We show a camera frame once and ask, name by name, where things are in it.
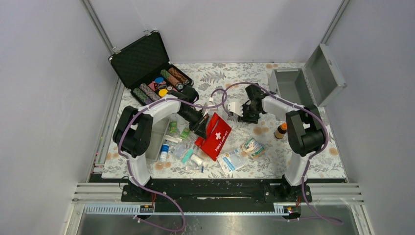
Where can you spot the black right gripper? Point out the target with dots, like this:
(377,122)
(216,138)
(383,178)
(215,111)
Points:
(243,118)

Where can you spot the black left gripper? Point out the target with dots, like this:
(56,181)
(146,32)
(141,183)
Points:
(198,127)

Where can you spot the red first aid pouch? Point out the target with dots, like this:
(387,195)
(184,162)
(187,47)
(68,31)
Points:
(217,133)

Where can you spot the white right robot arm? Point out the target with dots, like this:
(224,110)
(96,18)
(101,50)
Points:
(307,135)

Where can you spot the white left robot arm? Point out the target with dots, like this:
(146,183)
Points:
(134,128)

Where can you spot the green sachet lower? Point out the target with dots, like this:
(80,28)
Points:
(185,133)

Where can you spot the green sachet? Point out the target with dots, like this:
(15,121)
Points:
(173,129)
(185,133)

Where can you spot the floral table mat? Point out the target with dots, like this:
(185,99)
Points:
(270,165)

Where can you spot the green sachet upper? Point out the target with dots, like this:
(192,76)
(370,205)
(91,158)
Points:
(173,129)

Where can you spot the brown orange-capped bottle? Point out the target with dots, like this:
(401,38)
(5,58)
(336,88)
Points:
(281,131)

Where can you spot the teal strip packet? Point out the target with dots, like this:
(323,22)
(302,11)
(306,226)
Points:
(187,155)

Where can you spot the grey plastic tray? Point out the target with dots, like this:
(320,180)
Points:
(158,133)

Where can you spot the white bandage roll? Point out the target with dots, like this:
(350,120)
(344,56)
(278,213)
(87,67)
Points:
(198,161)

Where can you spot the bandage roll packet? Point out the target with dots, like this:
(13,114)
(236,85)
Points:
(253,148)

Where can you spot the white blue-label bottle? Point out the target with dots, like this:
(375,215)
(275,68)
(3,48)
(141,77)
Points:
(164,152)

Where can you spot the clear syringe packet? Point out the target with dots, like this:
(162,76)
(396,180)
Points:
(194,169)

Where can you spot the blue white gauze packet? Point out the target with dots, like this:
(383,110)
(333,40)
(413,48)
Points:
(231,161)

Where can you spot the grey metal box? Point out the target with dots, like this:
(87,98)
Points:
(317,82)

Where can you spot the black poker chip case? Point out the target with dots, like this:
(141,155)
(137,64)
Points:
(145,68)

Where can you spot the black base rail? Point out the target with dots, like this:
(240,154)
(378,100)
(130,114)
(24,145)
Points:
(215,195)

